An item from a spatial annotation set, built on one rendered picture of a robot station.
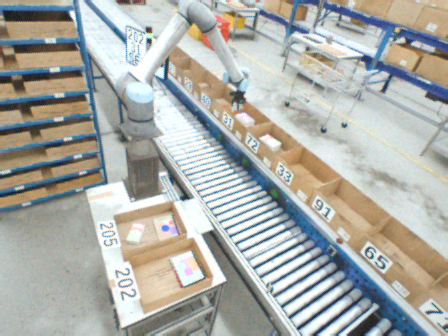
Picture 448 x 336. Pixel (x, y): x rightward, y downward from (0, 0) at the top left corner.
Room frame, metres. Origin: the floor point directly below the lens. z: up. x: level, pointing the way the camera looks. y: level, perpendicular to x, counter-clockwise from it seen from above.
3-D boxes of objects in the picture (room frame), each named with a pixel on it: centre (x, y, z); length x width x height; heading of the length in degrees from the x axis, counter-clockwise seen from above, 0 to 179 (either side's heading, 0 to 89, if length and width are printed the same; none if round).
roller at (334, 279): (0.91, -0.65, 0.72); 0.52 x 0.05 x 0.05; 129
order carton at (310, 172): (1.69, -0.60, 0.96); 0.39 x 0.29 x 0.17; 39
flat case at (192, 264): (0.89, 0.10, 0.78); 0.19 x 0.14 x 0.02; 35
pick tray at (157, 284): (0.83, 0.18, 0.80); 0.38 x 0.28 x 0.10; 124
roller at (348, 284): (0.86, -0.69, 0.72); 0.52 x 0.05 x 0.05; 129
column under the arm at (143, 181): (1.49, 0.56, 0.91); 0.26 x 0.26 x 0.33; 35
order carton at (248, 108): (2.30, -0.11, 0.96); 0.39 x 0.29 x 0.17; 39
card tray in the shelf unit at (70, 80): (2.05, 1.45, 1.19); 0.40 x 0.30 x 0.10; 129
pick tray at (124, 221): (1.09, 0.38, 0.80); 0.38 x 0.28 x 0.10; 123
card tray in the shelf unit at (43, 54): (2.05, 1.45, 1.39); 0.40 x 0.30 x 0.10; 128
